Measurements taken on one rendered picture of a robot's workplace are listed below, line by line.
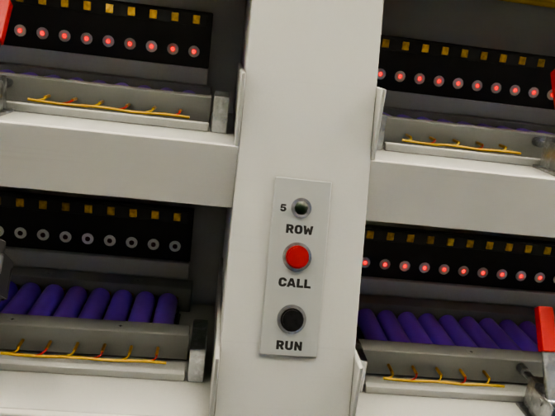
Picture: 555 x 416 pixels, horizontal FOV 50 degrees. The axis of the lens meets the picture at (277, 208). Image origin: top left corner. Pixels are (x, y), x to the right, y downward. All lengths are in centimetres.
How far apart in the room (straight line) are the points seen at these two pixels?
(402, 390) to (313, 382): 9
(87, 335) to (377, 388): 23
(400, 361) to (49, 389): 27
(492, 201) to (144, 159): 25
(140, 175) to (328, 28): 17
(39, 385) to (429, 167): 32
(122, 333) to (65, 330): 4
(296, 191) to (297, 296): 7
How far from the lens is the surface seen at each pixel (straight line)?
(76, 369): 48
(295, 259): 41
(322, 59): 43
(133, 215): 57
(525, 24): 74
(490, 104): 66
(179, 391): 46
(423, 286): 62
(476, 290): 64
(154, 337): 49
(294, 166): 42
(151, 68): 61
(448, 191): 45
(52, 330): 50
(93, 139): 42
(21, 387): 47
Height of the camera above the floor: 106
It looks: 3 degrees up
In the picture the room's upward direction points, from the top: 5 degrees clockwise
